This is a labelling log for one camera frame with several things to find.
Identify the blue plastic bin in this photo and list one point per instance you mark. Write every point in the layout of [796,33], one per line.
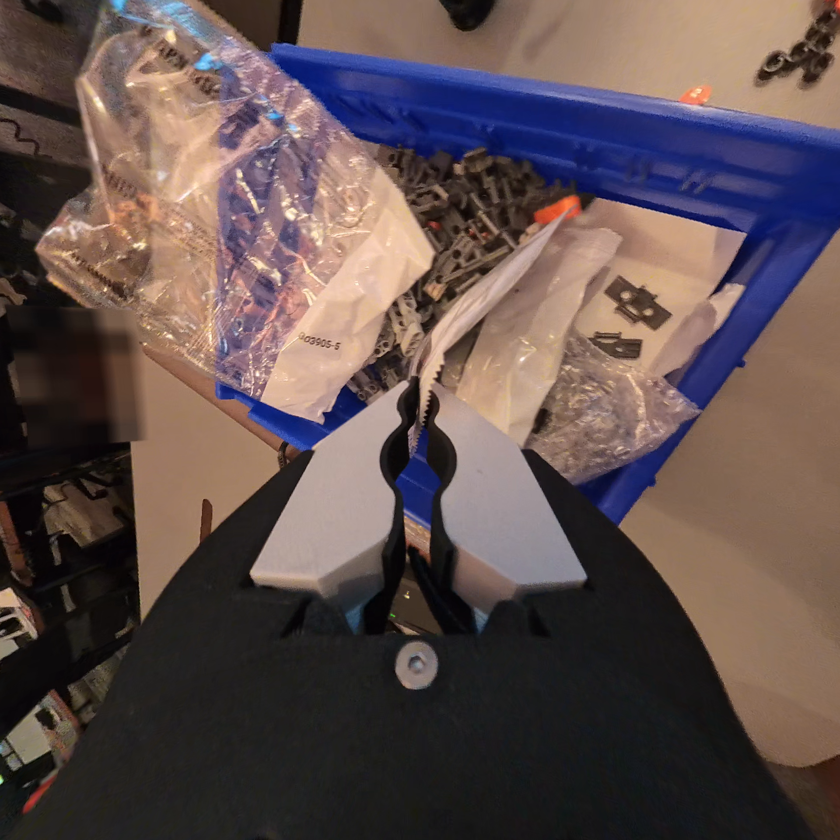
[525,111]

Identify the pile of small building pieces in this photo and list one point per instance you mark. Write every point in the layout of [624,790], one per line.
[797,56]

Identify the clear bag of small bits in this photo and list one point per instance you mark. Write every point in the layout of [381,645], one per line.
[610,407]

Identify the white plastic bag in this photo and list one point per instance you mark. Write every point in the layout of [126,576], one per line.
[525,354]

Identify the pile of dark grey pieces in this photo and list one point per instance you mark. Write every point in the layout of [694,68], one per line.
[472,216]

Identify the orange curved small piece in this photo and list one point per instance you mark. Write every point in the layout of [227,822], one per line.
[695,94]

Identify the clear plastic bag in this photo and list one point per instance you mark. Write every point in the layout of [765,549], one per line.
[229,229]

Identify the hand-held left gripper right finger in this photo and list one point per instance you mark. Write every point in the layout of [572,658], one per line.
[512,518]

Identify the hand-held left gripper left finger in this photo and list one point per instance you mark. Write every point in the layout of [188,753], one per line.
[315,518]

